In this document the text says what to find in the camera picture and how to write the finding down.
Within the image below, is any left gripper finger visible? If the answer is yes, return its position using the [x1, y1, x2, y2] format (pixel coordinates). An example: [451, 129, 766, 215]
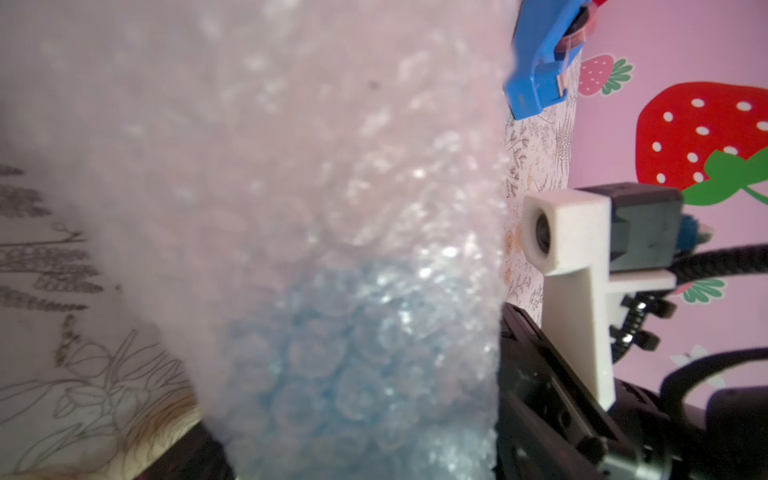
[136, 422, 234, 480]

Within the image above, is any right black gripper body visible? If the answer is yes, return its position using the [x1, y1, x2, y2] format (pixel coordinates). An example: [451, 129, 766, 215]
[495, 304, 767, 479]

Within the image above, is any clear bubble wrap sheet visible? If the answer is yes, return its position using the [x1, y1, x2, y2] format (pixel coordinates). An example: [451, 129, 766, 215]
[1, 1, 520, 479]

